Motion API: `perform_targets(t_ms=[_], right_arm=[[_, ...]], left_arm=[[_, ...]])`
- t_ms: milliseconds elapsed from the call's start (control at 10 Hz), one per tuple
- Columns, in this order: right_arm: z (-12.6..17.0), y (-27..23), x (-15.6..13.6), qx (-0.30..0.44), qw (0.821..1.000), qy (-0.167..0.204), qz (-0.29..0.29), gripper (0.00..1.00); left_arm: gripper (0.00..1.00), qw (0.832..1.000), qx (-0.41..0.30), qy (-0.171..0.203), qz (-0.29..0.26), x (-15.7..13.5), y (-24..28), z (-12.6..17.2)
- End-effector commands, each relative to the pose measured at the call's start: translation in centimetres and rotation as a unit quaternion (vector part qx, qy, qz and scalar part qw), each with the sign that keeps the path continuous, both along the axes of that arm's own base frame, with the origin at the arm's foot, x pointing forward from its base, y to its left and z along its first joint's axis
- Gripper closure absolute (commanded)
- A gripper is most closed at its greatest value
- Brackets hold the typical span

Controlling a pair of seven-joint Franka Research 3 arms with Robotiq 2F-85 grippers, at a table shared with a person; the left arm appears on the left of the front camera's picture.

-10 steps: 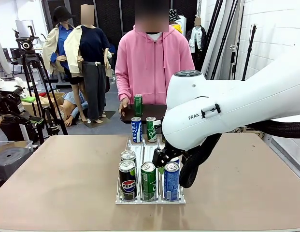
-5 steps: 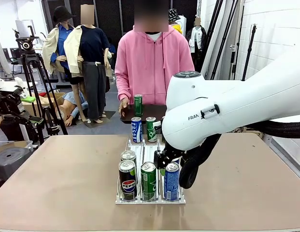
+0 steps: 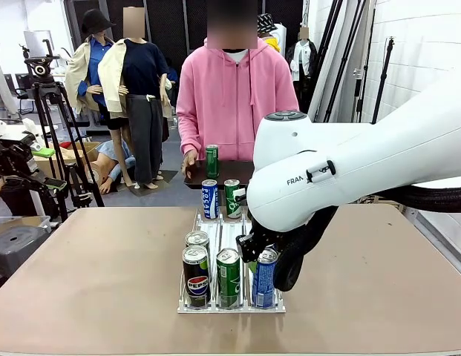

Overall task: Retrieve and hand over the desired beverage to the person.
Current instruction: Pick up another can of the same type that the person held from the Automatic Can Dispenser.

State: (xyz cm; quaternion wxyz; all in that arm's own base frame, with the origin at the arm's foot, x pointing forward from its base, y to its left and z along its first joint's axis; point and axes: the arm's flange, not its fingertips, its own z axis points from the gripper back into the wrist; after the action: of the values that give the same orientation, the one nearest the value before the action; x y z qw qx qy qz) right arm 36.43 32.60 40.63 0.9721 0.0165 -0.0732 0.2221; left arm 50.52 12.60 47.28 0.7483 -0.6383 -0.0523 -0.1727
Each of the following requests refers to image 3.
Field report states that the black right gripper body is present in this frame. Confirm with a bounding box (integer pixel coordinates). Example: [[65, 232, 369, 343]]
[[248, 217, 287, 249]]

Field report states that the blue Pocari Sweat can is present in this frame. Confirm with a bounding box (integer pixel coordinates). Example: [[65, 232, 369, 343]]
[[201, 179, 219, 220], [251, 247, 279, 309]]

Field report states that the dark brown serving tray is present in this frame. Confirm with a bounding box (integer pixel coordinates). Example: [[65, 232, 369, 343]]
[[183, 159, 255, 186]]

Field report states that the green soda can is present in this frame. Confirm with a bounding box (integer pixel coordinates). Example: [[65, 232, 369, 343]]
[[215, 247, 241, 310], [205, 144, 220, 179], [223, 178, 243, 220]]

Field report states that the person's right forearm pink sleeve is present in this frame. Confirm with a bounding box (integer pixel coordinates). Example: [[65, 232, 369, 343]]
[[176, 107, 201, 156]]

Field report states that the person in pink hoodie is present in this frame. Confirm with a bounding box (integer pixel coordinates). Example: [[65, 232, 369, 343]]
[[175, 0, 301, 175]]

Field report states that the crouching person in light blue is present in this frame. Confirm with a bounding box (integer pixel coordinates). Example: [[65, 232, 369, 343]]
[[84, 139, 137, 196]]

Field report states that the person's right hand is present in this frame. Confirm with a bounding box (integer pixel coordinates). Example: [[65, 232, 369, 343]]
[[180, 148, 199, 179]]

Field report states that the white can dispenser rack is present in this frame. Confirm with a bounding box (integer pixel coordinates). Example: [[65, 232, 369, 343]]
[[177, 208, 287, 314]]

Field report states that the black floor mat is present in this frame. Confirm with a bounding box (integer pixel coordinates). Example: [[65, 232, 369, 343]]
[[128, 169, 179, 197]]

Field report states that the mannequin in black jacket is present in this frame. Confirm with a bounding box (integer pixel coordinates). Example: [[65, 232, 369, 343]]
[[285, 26, 318, 112]]

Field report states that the black leaning pole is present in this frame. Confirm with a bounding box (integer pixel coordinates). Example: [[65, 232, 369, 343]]
[[323, 0, 368, 123], [312, 0, 344, 122]]

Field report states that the black light stand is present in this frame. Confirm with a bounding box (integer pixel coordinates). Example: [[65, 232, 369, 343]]
[[370, 36, 396, 125]]

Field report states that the mannequin in yellow hoodie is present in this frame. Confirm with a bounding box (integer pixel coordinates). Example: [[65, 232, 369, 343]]
[[256, 13, 287, 55]]

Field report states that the cardboard box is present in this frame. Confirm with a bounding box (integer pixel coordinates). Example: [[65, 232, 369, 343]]
[[33, 140, 101, 179]]

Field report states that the mannequin in navy top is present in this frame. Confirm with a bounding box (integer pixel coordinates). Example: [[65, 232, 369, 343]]
[[97, 6, 174, 190]]

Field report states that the translucent plastic bin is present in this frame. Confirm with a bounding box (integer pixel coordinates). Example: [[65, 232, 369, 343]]
[[0, 214, 52, 235]]

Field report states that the grey plastic stool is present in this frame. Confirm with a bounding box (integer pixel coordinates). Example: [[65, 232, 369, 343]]
[[0, 224, 53, 277]]

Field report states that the mannequin in blue shirt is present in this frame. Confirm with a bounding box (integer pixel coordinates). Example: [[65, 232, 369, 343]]
[[64, 7, 137, 188]]

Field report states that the black brimmed hat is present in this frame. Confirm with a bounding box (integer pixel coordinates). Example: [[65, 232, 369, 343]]
[[80, 8, 117, 35]]

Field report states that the grey hanging garment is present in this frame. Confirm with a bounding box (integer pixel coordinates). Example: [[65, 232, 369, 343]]
[[0, 41, 19, 119]]

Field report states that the black corrugated cable hose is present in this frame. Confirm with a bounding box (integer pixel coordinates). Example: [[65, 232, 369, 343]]
[[272, 183, 461, 292]]

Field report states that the black camera rig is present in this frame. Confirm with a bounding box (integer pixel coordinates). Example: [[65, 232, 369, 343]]
[[0, 136, 68, 220]]

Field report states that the black tripod with camera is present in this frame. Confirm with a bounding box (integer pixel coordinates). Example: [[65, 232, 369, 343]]
[[19, 39, 105, 223]]

